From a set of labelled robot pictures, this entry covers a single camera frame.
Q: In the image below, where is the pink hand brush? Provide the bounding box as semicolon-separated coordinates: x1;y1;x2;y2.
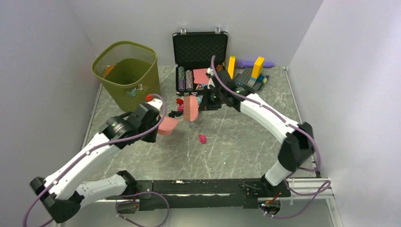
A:
183;96;199;122

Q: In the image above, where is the small pink paper scrap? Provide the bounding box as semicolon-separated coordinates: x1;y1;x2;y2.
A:
199;134;207;144

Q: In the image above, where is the black paper scrap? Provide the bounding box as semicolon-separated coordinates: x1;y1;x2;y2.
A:
168;111;183;118

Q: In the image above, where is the red paper scrap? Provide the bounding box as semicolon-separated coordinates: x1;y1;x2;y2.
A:
176;98;183;105

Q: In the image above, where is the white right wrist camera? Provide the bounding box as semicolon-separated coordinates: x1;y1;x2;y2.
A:
206;68;216;89

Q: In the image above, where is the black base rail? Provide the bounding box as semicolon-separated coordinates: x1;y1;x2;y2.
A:
105;178;292;211

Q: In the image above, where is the yellow tall block right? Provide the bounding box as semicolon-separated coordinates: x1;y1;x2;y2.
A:
251;56;265;80

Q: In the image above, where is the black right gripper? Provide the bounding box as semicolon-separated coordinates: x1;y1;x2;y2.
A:
199;85;225;111

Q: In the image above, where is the pink card stack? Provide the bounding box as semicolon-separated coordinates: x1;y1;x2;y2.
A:
192;68;209;85

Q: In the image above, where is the pink plastic dustpan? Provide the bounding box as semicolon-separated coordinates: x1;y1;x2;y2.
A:
157;117;179;136

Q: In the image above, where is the orange scrap in basket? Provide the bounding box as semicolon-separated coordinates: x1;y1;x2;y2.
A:
104;65;115;78

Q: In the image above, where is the yellow tall block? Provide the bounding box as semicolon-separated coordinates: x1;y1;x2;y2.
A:
251;56;265;80
227;55;236;79

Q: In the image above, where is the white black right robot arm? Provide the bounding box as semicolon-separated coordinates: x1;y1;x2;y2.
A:
204;68;315;197

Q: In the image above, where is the black poker chip case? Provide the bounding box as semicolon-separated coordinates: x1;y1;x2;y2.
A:
173;27;228;96

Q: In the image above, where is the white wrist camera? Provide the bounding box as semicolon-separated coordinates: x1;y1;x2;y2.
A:
146;94;165;111
206;68;216;89

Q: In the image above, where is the yellow tall block left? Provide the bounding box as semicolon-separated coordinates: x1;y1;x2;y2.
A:
227;55;236;79

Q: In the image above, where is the olive green mesh wastebasket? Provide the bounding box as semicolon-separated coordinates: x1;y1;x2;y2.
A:
92;41;161;112

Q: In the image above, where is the grey building block baseplate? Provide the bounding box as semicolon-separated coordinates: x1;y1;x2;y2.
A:
234;68;270;92

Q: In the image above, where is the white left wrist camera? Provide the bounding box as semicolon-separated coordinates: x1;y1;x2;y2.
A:
146;94;165;111

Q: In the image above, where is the purple cylinder toy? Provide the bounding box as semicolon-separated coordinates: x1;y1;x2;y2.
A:
236;60;274;69

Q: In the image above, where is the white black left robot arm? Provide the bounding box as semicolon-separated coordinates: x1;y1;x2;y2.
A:
30;98;166;224

